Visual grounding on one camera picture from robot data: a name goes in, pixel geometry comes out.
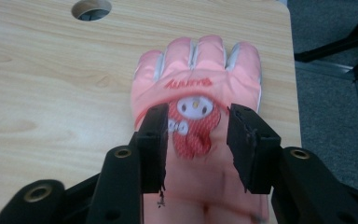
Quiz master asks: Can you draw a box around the grey metal floor rail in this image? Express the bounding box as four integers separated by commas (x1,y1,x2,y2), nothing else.
295,60,358,169

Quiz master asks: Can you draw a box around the pink padded glove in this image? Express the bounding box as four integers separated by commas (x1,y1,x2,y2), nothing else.
130,35,269,224

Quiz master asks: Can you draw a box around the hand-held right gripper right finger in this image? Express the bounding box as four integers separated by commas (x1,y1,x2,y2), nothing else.
227,103,282,194

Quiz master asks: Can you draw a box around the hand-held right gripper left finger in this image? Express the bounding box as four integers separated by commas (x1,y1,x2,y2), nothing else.
135,103,170,194

